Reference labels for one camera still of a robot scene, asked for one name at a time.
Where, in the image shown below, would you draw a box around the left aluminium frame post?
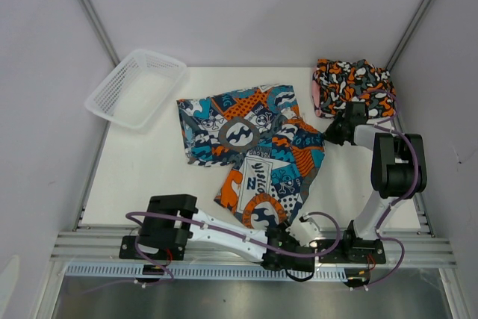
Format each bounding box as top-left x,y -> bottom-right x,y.
77,0 -> 120,66

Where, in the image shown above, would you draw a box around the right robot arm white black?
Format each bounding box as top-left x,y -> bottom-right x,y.
325,102 -> 427,263

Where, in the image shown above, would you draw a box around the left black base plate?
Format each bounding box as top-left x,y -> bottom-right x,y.
119,235 -> 184,261

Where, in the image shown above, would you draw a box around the pink shark print shorts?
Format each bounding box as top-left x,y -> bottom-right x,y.
311,73 -> 322,117

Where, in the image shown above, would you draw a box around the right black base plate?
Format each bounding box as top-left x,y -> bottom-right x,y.
319,239 -> 386,264

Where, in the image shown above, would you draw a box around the white slotted cable duct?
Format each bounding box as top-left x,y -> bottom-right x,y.
65,261 -> 347,282

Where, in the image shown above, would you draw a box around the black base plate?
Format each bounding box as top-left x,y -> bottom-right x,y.
319,239 -> 386,264
119,235 -> 184,261

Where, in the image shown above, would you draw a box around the orange camouflage shorts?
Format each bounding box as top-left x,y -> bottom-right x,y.
312,58 -> 396,119

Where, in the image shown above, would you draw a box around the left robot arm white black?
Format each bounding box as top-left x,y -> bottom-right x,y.
130,194 -> 315,273

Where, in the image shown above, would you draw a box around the right aluminium frame post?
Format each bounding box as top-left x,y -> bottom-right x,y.
385,0 -> 435,72

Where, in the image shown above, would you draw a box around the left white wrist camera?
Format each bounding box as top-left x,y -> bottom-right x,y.
289,217 -> 322,247

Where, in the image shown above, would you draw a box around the white plastic basket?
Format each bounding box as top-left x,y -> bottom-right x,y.
84,49 -> 187,131

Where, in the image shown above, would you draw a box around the aluminium frame post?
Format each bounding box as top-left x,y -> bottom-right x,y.
77,0 -> 120,66
385,0 -> 435,72

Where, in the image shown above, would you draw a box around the blue orange patterned shorts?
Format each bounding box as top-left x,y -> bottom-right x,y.
176,85 -> 325,229

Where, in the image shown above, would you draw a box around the aluminium mounting rail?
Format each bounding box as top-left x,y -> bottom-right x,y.
50,226 -> 459,268

